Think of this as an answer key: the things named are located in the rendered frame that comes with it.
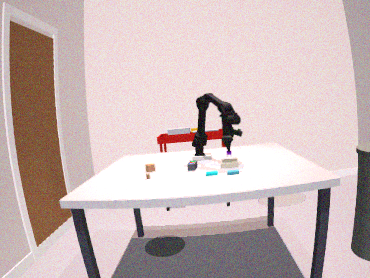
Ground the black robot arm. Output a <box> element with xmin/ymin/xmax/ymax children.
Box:
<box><xmin>192</xmin><ymin>93</ymin><xmax>243</xmax><ymax>156</ymax></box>

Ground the light blue flat bar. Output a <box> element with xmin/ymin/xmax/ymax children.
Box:
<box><xmin>227</xmin><ymin>170</ymin><xmax>239</xmax><ymax>175</ymax></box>

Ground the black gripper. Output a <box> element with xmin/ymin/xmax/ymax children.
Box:
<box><xmin>222</xmin><ymin>124</ymin><xmax>234</xmax><ymax>152</ymax></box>

